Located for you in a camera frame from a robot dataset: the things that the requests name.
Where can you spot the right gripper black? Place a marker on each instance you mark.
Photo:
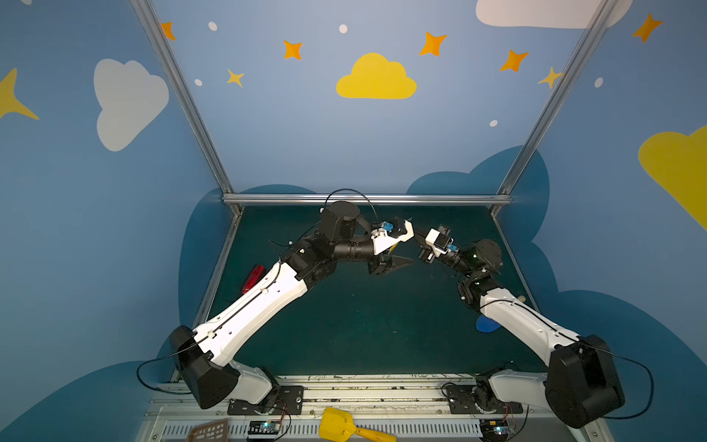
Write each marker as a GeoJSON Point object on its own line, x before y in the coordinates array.
{"type": "Point", "coordinates": [428, 254]}

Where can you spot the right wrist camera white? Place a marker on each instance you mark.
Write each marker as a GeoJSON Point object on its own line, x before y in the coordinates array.
{"type": "Point", "coordinates": [438, 240]}

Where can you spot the left controller board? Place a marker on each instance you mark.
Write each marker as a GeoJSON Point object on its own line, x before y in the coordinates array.
{"type": "Point", "coordinates": [265, 430]}

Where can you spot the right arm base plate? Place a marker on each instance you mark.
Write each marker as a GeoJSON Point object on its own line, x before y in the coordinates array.
{"type": "Point", "coordinates": [472, 399]}

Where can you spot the aluminium frame rail left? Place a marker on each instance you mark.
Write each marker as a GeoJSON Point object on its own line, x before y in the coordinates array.
{"type": "Point", "coordinates": [148, 17]}

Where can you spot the red spray bottle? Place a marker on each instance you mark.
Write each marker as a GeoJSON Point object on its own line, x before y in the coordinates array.
{"type": "Point", "coordinates": [256, 274]}

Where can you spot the aluminium frame rail right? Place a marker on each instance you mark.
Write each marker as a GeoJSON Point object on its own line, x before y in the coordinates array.
{"type": "Point", "coordinates": [587, 44]}

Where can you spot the right controller board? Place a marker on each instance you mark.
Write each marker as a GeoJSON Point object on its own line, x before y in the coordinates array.
{"type": "Point", "coordinates": [494, 430]}

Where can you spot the blue trowel wooden handle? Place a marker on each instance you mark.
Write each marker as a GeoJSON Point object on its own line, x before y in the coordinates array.
{"type": "Point", "coordinates": [486, 325]}

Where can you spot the controller board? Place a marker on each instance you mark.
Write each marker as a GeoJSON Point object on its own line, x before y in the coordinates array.
{"type": "Point", "coordinates": [265, 430]}
{"type": "Point", "coordinates": [494, 430]}

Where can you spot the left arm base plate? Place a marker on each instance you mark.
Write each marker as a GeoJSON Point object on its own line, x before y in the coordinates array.
{"type": "Point", "coordinates": [288, 398]}

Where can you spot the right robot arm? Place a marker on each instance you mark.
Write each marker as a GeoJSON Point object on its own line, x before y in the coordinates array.
{"type": "Point", "coordinates": [581, 383]}

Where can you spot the aluminium frame rail back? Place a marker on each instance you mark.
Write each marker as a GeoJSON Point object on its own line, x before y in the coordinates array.
{"type": "Point", "coordinates": [284, 199]}

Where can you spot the brown perforated plate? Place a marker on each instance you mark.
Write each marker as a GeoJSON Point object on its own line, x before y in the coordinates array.
{"type": "Point", "coordinates": [216, 431]}

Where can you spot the yellow plastic scoop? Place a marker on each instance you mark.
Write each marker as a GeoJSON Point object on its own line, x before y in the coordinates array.
{"type": "Point", "coordinates": [337, 425]}

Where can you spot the aluminium frame rail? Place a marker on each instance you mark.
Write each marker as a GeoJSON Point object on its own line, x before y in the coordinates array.
{"type": "Point", "coordinates": [148, 17]}
{"type": "Point", "coordinates": [587, 44]}
{"type": "Point", "coordinates": [284, 199]}

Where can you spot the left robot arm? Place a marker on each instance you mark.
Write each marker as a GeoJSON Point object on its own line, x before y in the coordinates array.
{"type": "Point", "coordinates": [205, 356]}

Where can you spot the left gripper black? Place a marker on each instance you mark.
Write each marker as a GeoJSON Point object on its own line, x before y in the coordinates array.
{"type": "Point", "coordinates": [384, 260]}

